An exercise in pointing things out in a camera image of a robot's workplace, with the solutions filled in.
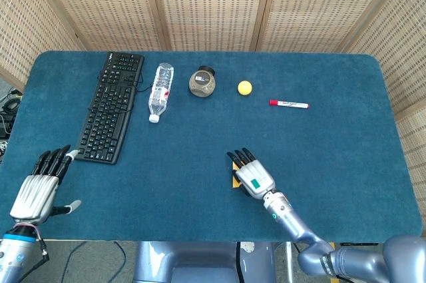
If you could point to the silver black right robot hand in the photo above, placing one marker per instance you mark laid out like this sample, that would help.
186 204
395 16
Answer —
256 179

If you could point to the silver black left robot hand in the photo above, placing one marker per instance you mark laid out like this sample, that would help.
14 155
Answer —
35 196

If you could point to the yellow black object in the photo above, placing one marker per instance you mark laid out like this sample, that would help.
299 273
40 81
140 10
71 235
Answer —
236 166

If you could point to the blue grey right robot arm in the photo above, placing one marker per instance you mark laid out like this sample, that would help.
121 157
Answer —
333 256

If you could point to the blue grey left robot arm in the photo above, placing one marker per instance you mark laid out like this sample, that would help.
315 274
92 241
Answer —
16 256

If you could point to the blue felt table cover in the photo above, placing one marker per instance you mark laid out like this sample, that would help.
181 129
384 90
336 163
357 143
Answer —
199 150

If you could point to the red capped whiteboard marker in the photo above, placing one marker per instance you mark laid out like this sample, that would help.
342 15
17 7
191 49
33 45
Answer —
291 104

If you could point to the yellow foam ball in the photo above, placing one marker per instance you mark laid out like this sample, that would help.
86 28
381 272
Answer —
245 87

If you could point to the blue grey robot torso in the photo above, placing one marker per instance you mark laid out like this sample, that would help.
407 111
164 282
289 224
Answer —
199 263

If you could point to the black computer keyboard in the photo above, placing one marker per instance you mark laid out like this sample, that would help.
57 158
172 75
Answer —
108 113

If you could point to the round glass jar with grains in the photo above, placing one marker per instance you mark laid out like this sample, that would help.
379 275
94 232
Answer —
202 82

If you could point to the clear plastic water bottle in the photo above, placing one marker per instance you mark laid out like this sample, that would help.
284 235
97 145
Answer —
161 91

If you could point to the woven bamboo screen panel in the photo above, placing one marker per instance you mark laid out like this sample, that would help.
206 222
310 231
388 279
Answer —
213 6
319 6
26 23
416 150
399 46
100 6

